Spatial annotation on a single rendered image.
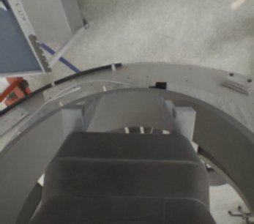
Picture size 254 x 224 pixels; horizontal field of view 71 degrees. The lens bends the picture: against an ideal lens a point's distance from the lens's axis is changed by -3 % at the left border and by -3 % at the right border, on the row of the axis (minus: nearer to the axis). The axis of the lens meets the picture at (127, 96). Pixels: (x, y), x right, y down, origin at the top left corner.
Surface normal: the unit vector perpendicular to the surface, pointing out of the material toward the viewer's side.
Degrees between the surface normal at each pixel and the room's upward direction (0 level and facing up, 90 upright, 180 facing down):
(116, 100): 11
